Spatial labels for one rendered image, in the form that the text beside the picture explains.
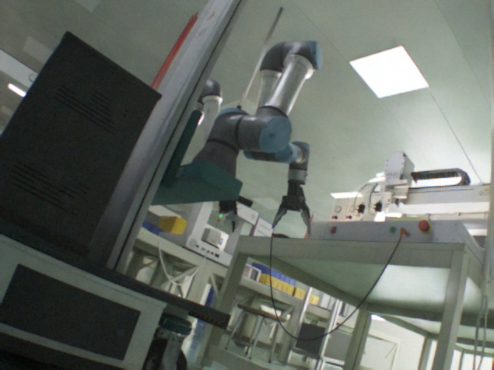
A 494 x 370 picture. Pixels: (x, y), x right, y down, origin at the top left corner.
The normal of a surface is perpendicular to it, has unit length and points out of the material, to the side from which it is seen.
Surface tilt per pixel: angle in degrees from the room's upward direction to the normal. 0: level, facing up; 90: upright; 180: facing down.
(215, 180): 90
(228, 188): 90
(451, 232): 90
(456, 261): 90
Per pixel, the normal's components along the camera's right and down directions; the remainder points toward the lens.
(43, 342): 0.65, -0.09
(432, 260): -0.68, -0.47
